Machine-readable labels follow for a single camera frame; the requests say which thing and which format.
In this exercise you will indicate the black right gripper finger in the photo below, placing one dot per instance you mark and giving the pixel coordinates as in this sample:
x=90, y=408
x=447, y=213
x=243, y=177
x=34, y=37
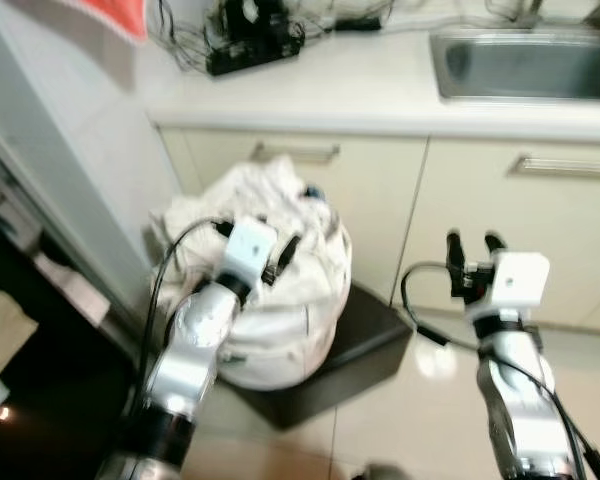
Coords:
x=495, y=242
x=456, y=250

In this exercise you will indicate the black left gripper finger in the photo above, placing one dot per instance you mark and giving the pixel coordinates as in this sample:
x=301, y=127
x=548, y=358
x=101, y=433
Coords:
x=289, y=252
x=223, y=228

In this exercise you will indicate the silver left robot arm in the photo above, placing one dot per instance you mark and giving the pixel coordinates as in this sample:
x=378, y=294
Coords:
x=195, y=335

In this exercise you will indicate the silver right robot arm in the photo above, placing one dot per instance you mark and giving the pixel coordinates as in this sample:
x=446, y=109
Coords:
x=520, y=400

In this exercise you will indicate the white cloth laundry bag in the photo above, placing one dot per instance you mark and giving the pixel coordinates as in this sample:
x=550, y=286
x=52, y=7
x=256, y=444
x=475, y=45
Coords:
x=300, y=310

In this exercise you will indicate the blue item in laundry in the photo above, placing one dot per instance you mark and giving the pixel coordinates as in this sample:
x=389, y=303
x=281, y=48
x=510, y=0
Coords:
x=314, y=192

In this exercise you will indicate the black low platform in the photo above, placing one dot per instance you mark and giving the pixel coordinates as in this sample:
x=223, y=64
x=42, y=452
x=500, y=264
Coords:
x=355, y=345

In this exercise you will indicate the steel kitchen sink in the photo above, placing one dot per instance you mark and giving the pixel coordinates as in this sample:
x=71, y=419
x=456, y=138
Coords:
x=530, y=68

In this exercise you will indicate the grey robot foot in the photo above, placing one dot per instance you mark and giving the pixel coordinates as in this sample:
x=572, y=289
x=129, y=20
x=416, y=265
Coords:
x=385, y=472

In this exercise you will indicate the metal sink faucet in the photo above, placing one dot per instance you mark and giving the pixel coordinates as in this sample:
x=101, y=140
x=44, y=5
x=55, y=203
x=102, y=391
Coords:
x=535, y=14

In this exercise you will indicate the red hanging cloth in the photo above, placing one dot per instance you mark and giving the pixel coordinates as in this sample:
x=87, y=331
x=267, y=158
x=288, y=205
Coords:
x=118, y=14

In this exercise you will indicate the black power adapter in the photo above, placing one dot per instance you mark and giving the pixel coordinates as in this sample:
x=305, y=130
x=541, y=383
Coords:
x=358, y=23

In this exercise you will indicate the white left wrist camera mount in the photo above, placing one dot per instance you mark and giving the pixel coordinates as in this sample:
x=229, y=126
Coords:
x=248, y=248

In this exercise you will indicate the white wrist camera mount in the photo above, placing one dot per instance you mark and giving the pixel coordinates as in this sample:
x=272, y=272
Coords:
x=515, y=280
x=248, y=248

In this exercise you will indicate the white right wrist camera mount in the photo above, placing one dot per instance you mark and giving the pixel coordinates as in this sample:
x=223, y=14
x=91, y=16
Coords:
x=515, y=280

